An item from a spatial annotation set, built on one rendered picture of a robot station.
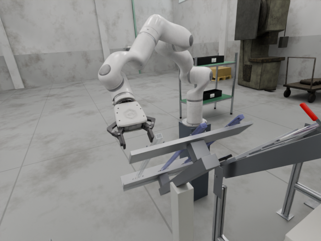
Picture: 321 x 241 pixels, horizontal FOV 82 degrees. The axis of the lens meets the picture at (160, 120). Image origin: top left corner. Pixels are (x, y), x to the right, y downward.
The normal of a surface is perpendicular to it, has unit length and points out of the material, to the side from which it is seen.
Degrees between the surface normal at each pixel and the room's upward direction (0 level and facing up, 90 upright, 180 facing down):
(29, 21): 90
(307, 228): 0
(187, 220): 90
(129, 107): 31
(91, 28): 90
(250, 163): 90
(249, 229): 0
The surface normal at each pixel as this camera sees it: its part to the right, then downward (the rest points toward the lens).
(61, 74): 0.44, 0.31
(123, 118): 0.11, -0.61
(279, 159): -0.87, 0.23
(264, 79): 0.24, 0.35
